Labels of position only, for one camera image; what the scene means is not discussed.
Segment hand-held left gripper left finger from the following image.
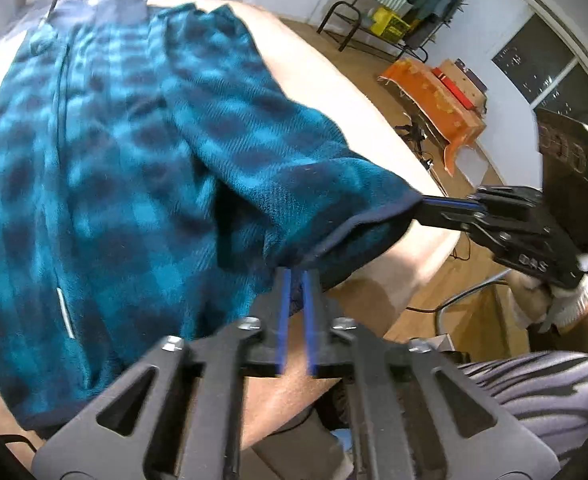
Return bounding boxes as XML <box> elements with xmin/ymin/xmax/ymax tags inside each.
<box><xmin>31</xmin><ymin>267</ymin><xmax>292</xmax><ymax>480</ymax></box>

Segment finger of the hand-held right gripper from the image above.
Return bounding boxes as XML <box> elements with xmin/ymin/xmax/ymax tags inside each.
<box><xmin>414</xmin><ymin>203</ymin><xmax>550</xmax><ymax>248</ymax></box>
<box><xmin>421</xmin><ymin>186</ymin><xmax>545</xmax><ymax>213</ymax></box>

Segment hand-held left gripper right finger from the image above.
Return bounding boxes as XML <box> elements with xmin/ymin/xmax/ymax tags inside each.
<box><xmin>301</xmin><ymin>269</ymin><xmax>562</xmax><ymax>480</ymax></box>

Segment teal plaid fleece jacket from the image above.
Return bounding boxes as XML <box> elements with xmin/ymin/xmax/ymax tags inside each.
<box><xmin>0</xmin><ymin>2</ymin><xmax>422</xmax><ymax>433</ymax></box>

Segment black metal clothes rack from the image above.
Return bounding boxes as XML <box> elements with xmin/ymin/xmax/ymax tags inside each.
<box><xmin>316</xmin><ymin>0</ymin><xmax>475</xmax><ymax>63</ymax></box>

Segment person's right hand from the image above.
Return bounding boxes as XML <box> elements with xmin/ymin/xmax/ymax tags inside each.
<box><xmin>506</xmin><ymin>260</ymin><xmax>588</xmax><ymax>333</ymax></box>

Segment cardboard box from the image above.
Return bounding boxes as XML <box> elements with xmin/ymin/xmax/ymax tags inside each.
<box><xmin>434</xmin><ymin>58</ymin><xmax>489</xmax><ymax>116</ymax></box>

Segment red flat box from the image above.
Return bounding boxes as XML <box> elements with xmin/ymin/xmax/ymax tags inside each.
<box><xmin>436</xmin><ymin>72</ymin><xmax>475</xmax><ymax>111</ymax></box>

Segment orange cloth covered box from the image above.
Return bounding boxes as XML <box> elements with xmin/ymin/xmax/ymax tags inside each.
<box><xmin>378</xmin><ymin>57</ymin><xmax>487</xmax><ymax>176</ymax></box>

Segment dark window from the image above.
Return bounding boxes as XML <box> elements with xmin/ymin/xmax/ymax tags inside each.
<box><xmin>491</xmin><ymin>12</ymin><xmax>588</xmax><ymax>116</ymax></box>

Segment striped grey trousers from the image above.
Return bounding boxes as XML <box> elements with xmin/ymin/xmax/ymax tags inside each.
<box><xmin>454</xmin><ymin>350</ymin><xmax>588</xmax><ymax>466</ymax></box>

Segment yellow crate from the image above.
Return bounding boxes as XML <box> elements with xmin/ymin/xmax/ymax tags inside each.
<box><xmin>370</xmin><ymin>6</ymin><xmax>412</xmax><ymax>43</ymax></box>

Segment black cable bundle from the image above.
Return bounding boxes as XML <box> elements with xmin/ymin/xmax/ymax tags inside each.
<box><xmin>394</xmin><ymin>120</ymin><xmax>427</xmax><ymax>153</ymax></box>

